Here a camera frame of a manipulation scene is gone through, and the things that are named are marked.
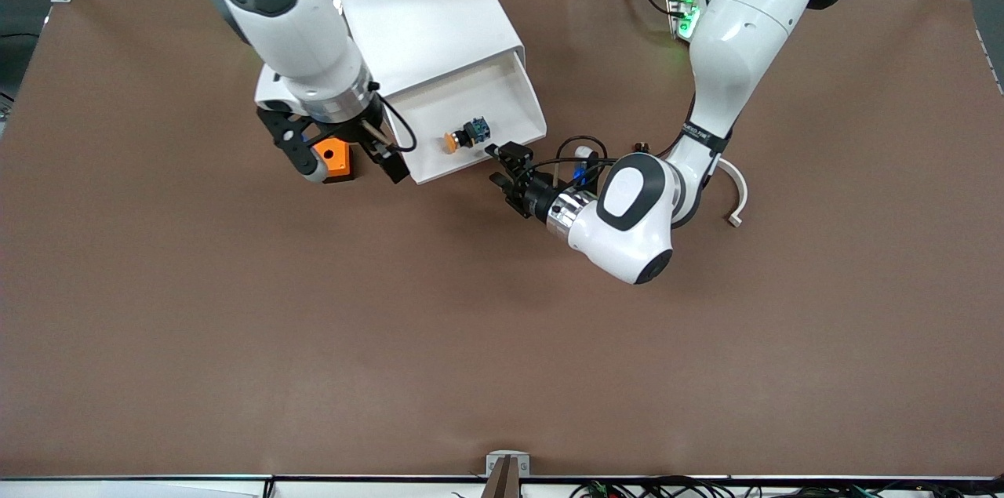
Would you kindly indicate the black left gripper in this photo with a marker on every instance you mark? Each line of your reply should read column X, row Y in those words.
column 535, row 196

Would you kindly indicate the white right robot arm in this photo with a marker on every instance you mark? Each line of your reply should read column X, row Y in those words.
column 282, row 19

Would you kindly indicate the white curved bracket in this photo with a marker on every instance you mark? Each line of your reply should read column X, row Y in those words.
column 742, row 196

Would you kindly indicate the black push-button switch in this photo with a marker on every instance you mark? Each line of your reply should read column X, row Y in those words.
column 643, row 147

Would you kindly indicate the orange box with hole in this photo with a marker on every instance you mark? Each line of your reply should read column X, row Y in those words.
column 339, row 162

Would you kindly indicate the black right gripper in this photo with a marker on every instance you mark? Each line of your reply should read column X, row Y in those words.
column 370, row 132

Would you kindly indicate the orange push button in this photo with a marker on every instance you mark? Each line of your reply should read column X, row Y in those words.
column 467, row 136

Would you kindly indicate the white table edge rail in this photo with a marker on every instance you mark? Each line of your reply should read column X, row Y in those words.
column 118, row 488

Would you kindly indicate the white drawer cabinet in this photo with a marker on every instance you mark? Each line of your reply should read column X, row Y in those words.
column 439, row 12

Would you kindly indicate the white plastic drawer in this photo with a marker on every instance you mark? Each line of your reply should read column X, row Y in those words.
column 502, row 90

